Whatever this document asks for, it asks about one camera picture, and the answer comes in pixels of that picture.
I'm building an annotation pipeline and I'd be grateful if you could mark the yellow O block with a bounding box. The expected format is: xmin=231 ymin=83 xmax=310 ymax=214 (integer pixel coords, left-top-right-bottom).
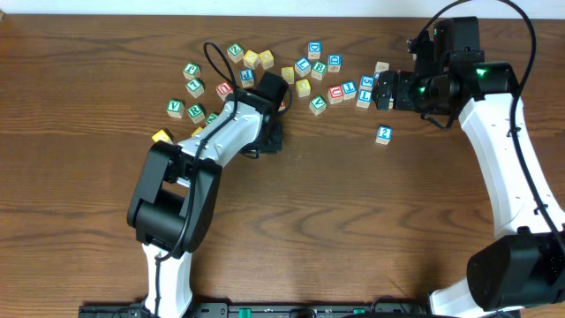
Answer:
xmin=295 ymin=79 xmax=312 ymax=98

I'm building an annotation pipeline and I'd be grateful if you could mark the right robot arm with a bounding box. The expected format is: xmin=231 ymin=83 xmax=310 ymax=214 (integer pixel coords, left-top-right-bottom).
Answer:
xmin=373 ymin=17 xmax=564 ymax=317

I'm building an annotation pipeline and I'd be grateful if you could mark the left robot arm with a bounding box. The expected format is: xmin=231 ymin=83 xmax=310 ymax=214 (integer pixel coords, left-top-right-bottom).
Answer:
xmin=127 ymin=72 xmax=289 ymax=317

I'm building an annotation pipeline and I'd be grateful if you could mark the blue X block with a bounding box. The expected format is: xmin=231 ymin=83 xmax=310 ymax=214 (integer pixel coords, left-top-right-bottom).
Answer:
xmin=374 ymin=62 xmax=389 ymax=73

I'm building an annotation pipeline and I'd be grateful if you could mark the blue 5 block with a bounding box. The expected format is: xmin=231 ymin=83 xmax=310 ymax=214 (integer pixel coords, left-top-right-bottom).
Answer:
xmin=359 ymin=75 xmax=375 ymax=91

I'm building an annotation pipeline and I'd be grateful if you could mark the blue L block lower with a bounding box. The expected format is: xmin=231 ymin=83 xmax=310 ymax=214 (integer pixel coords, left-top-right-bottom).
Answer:
xmin=356 ymin=89 xmax=372 ymax=109

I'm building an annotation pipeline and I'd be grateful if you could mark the blue l block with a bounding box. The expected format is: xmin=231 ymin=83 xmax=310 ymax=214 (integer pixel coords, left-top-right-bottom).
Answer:
xmin=294 ymin=57 xmax=312 ymax=78
xmin=356 ymin=89 xmax=372 ymax=109

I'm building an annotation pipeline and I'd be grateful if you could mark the blue 2 block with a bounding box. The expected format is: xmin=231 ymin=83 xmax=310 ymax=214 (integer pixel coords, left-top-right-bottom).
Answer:
xmin=375 ymin=125 xmax=393 ymax=145

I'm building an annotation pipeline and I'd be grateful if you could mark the blue I block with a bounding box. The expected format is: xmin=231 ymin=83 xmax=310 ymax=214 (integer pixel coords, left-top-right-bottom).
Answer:
xmin=342 ymin=80 xmax=357 ymax=101

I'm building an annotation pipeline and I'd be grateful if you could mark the green V block centre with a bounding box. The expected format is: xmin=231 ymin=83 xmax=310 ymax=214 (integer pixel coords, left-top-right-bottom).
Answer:
xmin=309 ymin=95 xmax=328 ymax=116

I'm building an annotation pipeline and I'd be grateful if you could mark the green v block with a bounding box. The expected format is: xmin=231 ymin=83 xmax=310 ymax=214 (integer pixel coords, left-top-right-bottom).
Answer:
xmin=309 ymin=95 xmax=328 ymax=116
xmin=166 ymin=99 xmax=185 ymax=118

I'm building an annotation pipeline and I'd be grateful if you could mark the green N block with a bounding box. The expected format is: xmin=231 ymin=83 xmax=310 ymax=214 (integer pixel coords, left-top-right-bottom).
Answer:
xmin=205 ymin=113 xmax=218 ymax=125

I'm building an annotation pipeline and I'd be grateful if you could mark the red U block left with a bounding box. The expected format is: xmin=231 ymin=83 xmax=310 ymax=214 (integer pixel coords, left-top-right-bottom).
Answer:
xmin=215 ymin=81 xmax=233 ymax=101

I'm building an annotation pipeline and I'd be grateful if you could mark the red u block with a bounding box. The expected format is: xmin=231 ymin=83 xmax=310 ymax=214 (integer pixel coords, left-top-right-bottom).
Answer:
xmin=328 ymin=85 xmax=344 ymax=104
xmin=215 ymin=81 xmax=233 ymax=101

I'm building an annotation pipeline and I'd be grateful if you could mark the blue P block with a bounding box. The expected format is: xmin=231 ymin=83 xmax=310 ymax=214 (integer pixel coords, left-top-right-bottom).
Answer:
xmin=239 ymin=68 xmax=255 ymax=88

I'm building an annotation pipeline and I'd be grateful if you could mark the red U block centre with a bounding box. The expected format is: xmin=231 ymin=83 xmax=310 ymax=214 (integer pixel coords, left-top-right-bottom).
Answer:
xmin=328 ymin=85 xmax=344 ymax=104

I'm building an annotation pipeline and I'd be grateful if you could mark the yellow S block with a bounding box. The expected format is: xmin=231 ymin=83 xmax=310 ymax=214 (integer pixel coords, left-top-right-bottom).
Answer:
xmin=281 ymin=66 xmax=295 ymax=85

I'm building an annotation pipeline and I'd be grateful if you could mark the yellow K block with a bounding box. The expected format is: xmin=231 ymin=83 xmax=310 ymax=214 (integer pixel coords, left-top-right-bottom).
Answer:
xmin=191 ymin=127 xmax=203 ymax=137

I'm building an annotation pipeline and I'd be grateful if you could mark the blue D block right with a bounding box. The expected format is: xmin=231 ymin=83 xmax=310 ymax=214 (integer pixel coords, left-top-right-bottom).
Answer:
xmin=328 ymin=54 xmax=342 ymax=72

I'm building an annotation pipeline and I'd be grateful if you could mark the blue d block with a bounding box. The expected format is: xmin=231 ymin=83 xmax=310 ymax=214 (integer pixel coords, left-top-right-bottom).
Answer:
xmin=328 ymin=54 xmax=342 ymax=72
xmin=307 ymin=42 xmax=321 ymax=60

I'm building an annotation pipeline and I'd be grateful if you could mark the green R block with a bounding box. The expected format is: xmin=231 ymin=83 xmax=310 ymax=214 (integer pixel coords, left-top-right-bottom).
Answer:
xmin=186 ymin=103 xmax=206 ymax=124

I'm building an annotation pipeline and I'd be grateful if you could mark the yellow block upper right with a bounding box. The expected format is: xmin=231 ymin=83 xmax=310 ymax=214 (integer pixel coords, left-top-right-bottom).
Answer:
xmin=259 ymin=49 xmax=275 ymax=70

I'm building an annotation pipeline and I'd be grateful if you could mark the blue L block upper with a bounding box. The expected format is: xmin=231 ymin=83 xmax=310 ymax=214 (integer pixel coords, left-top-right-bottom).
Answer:
xmin=294 ymin=57 xmax=312 ymax=78

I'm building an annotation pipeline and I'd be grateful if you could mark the yellow block upper left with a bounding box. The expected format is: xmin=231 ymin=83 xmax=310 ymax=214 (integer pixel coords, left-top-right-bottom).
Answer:
xmin=243 ymin=49 xmax=260 ymax=70

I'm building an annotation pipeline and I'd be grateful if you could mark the green B block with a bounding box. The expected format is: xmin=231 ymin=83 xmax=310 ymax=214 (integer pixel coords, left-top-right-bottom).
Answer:
xmin=311 ymin=61 xmax=328 ymax=80

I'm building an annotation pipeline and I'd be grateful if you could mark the green 7 block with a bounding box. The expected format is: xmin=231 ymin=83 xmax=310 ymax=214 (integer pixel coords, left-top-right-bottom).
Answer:
xmin=185 ymin=79 xmax=205 ymax=98

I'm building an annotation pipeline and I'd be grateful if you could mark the green Z block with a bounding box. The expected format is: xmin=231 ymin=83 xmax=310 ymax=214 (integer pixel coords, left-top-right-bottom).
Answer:
xmin=227 ymin=43 xmax=245 ymax=64

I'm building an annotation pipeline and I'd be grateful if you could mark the blue D block top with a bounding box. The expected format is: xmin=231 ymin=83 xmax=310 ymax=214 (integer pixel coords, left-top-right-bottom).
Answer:
xmin=307 ymin=42 xmax=321 ymax=60

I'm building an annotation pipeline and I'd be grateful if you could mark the green V block left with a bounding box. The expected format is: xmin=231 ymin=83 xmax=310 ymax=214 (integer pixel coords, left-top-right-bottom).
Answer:
xmin=166 ymin=99 xmax=185 ymax=118

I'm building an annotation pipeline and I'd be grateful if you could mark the green J block left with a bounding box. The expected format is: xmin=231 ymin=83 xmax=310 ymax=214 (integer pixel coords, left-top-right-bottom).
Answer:
xmin=183 ymin=63 xmax=201 ymax=80

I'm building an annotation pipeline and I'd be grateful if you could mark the yellow G block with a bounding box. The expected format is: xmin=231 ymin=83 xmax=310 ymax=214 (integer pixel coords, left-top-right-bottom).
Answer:
xmin=152 ymin=129 xmax=174 ymax=144

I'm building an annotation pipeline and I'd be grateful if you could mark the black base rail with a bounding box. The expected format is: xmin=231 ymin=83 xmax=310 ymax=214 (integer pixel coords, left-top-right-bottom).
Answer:
xmin=78 ymin=297 xmax=434 ymax=318

